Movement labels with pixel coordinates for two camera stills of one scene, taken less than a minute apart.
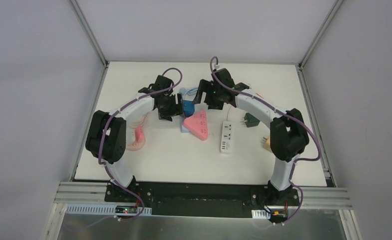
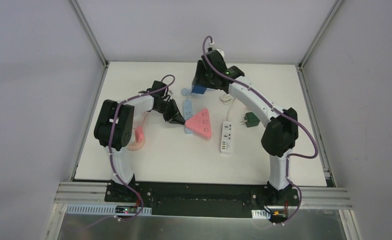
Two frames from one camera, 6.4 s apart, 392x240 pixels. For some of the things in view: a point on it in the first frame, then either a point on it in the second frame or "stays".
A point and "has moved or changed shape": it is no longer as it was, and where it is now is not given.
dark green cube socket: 250,120 stays
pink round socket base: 140,140 stays
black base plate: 203,199 stays
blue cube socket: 189,108 has moved or changed shape
